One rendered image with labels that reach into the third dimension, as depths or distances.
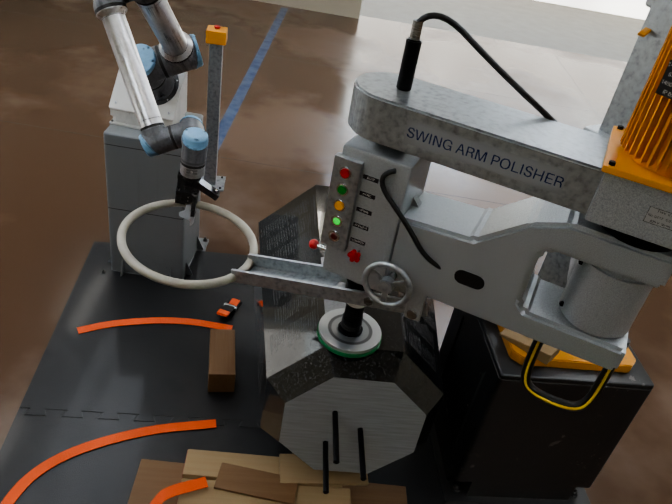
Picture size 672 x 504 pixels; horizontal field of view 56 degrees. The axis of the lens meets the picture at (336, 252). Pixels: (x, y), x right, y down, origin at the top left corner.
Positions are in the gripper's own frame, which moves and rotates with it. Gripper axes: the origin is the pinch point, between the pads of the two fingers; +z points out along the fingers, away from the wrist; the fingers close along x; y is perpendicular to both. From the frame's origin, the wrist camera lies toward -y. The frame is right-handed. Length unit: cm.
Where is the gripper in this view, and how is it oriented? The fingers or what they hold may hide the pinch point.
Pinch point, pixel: (193, 219)
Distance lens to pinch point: 254.2
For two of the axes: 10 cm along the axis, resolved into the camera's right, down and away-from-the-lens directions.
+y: -9.8, -1.3, -1.8
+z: -2.1, 7.9, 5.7
